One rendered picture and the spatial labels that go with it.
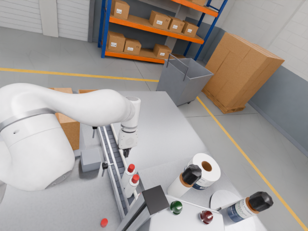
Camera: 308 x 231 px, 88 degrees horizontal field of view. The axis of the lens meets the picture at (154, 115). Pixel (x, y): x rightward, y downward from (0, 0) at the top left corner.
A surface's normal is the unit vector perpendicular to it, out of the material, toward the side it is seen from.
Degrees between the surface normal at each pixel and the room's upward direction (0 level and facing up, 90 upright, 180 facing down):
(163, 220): 0
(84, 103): 24
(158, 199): 0
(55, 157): 36
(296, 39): 90
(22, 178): 68
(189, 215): 0
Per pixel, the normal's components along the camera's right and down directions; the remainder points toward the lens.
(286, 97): -0.88, 0.04
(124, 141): 0.43, 0.42
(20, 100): 0.46, -0.06
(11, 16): 0.36, 0.71
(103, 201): 0.32, -0.70
